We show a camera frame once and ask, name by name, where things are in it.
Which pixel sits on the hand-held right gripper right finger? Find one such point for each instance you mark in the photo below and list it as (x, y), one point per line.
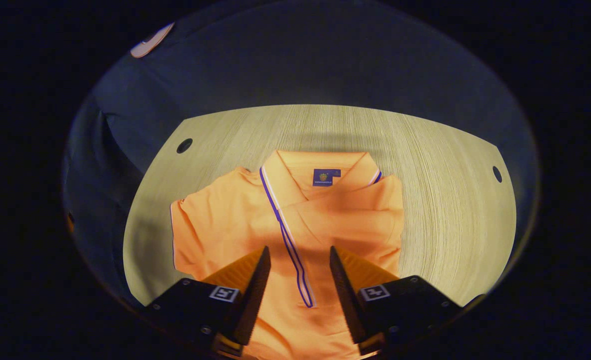
(348, 300)

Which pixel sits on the orange T-shirt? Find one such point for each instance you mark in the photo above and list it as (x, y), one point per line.
(335, 220)

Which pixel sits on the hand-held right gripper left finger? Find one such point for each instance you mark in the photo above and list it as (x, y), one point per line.
(255, 295)

